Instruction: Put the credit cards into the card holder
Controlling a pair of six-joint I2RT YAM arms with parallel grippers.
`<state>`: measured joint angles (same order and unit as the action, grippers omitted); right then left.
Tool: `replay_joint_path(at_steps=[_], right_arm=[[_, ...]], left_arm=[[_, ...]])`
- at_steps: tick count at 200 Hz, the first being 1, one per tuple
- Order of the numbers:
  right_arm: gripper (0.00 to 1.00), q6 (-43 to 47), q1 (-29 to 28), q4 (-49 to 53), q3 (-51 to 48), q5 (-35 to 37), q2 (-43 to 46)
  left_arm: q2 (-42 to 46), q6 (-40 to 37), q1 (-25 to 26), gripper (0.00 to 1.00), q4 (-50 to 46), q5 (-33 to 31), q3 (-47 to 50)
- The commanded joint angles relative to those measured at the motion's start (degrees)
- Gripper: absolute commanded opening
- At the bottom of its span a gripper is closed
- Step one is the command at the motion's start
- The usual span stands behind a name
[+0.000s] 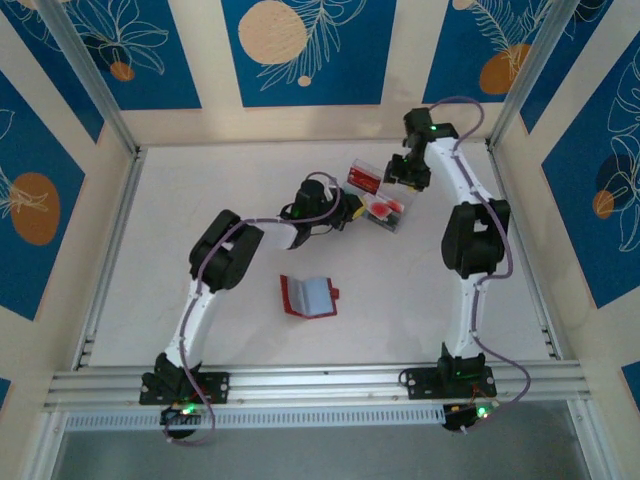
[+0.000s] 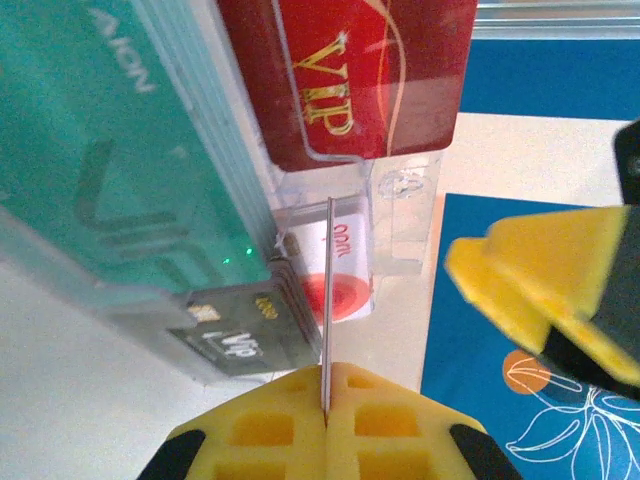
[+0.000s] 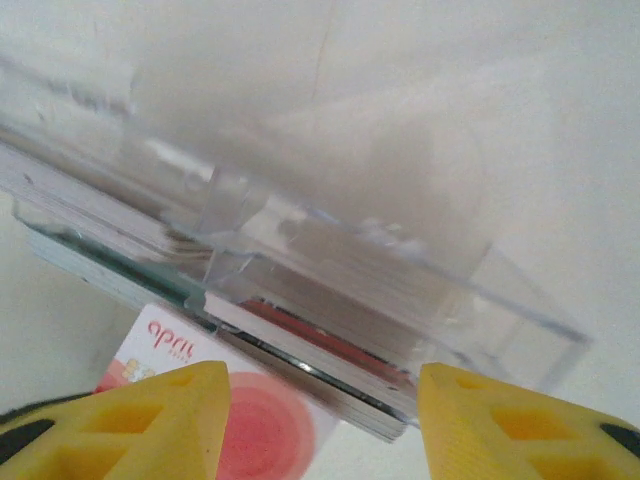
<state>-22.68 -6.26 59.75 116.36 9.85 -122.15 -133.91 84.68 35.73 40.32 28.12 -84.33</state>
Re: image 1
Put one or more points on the clear plastic card box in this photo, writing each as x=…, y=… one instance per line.
x=400, y=190

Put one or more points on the white pink april card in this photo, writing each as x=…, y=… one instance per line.
x=386, y=209

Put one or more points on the red card holder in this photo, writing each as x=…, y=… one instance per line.
x=310, y=297

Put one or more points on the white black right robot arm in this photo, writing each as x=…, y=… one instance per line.
x=467, y=315

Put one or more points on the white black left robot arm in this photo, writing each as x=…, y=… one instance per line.
x=200, y=320

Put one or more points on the red card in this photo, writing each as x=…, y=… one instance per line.
x=365, y=180

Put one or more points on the black controller board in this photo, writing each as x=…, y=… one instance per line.
x=175, y=417
x=457, y=420

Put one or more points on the aluminium side rail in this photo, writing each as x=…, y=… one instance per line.
x=516, y=225
x=122, y=210

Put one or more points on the aluminium frame post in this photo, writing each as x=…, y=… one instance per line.
x=527, y=75
x=92, y=75

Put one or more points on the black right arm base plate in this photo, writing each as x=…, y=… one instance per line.
x=420, y=382

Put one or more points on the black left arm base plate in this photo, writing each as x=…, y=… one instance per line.
x=220, y=385

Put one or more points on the aluminium frame bar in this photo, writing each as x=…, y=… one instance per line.
x=587, y=445
x=47, y=450

